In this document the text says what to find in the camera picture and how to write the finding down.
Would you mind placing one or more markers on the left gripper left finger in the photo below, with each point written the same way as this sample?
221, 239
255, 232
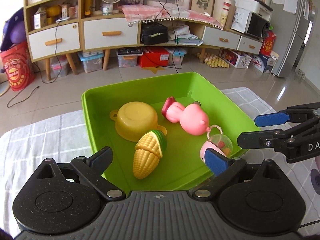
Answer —
90, 172

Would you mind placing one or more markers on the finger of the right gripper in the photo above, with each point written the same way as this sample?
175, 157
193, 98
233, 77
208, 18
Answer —
259, 139
272, 119

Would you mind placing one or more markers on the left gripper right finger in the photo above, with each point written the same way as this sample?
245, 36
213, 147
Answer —
225, 171

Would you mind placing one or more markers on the pink capsule ball toy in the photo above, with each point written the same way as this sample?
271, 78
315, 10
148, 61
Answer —
218, 141

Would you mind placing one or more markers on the pink pig toy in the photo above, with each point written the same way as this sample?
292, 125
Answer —
191, 118

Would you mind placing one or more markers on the yellow toy corn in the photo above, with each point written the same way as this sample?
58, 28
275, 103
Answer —
148, 153

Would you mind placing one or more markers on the yellow toy pot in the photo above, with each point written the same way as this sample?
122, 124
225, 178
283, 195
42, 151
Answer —
134, 119

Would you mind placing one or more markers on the green plastic storage box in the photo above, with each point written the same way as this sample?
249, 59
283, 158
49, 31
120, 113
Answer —
181, 167

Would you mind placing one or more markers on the egg carton stack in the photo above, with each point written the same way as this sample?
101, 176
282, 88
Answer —
215, 61

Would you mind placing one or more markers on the black white microwave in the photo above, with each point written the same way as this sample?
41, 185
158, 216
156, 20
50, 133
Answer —
250, 23

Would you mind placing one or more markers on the silver refrigerator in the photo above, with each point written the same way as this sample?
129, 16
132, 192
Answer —
290, 21

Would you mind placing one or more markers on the clear bin blue lid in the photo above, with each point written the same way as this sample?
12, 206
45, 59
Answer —
91, 62

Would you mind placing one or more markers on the white printer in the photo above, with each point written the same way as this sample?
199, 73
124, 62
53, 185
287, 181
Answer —
256, 6

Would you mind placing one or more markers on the red cardboard box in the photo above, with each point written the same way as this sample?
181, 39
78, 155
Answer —
154, 57

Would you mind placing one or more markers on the red cartoon bucket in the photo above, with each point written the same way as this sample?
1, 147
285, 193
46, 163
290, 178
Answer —
17, 66

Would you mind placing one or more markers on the black bag on shelf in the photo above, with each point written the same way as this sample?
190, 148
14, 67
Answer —
153, 33

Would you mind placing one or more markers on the wooden white sideboard cabinet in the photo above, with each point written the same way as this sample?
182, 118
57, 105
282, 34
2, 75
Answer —
108, 32

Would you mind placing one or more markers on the purple plush toy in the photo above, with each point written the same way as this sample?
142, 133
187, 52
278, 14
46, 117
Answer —
14, 30

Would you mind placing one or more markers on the pink checked cloth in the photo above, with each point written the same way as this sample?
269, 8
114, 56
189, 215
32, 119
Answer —
149, 13

